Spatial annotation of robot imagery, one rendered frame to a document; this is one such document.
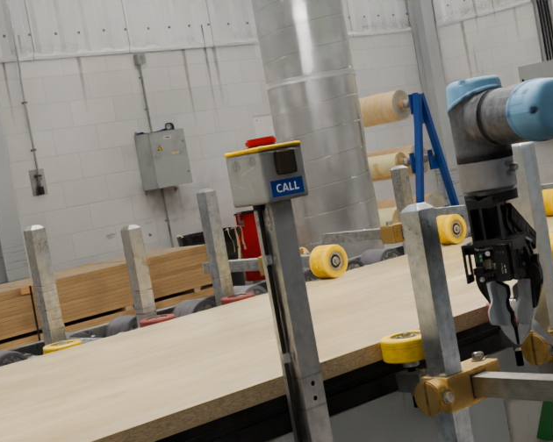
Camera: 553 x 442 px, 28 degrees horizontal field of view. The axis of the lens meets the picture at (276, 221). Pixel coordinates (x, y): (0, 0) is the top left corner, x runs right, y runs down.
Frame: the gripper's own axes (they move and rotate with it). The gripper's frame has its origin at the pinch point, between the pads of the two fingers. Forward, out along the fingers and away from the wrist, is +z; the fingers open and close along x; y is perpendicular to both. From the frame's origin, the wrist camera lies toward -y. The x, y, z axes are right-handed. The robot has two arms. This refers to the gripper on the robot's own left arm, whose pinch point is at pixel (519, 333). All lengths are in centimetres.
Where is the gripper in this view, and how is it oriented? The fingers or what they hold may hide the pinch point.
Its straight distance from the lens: 155.4
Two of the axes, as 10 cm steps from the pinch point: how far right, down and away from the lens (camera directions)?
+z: 1.8, 9.8, 0.5
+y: -4.8, 1.3, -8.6
